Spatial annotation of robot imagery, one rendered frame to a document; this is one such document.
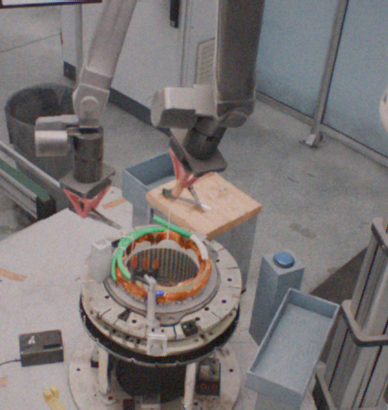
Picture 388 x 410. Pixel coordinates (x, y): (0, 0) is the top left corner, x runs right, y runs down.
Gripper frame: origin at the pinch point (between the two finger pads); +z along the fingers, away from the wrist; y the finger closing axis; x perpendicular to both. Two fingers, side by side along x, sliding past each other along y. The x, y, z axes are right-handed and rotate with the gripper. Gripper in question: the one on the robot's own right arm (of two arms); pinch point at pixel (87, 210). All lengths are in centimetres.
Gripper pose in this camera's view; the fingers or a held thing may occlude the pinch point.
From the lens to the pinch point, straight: 144.7
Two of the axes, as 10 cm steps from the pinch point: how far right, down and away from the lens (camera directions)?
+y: -5.2, 4.9, -7.0
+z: -1.0, 7.7, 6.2
